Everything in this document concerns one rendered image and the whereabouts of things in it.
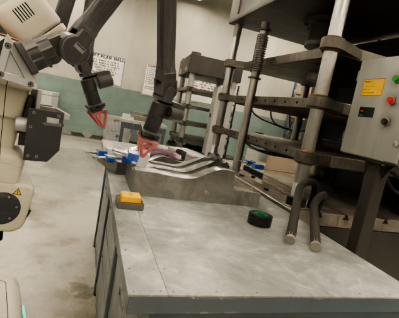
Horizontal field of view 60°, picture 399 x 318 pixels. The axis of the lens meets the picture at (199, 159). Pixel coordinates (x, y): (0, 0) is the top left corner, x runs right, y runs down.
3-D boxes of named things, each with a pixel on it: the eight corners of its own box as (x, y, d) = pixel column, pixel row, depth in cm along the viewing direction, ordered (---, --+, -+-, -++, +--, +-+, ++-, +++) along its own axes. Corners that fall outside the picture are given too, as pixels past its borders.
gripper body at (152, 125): (155, 133, 129) (162, 115, 128) (159, 141, 120) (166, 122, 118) (138, 127, 127) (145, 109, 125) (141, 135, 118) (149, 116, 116)
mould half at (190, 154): (115, 174, 146) (120, 149, 144) (96, 160, 167) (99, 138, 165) (208, 178, 175) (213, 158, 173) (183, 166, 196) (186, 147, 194)
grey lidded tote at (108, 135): (100, 144, 753) (103, 130, 749) (103, 142, 795) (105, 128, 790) (128, 149, 763) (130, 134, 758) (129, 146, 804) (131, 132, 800)
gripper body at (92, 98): (99, 105, 151) (94, 88, 148) (106, 106, 143) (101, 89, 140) (85, 108, 148) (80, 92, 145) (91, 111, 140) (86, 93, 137)
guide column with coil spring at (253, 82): (223, 219, 230) (264, 20, 212) (220, 216, 235) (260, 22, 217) (230, 219, 232) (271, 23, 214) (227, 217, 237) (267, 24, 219)
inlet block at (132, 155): (109, 158, 121) (115, 144, 119) (109, 153, 125) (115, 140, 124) (145, 168, 125) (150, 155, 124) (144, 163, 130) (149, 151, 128)
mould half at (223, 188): (131, 194, 120) (137, 157, 118) (125, 176, 144) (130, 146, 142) (257, 207, 136) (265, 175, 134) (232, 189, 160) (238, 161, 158)
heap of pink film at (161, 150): (139, 161, 154) (142, 144, 153) (125, 153, 169) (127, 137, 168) (187, 164, 170) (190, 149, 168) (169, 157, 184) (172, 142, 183)
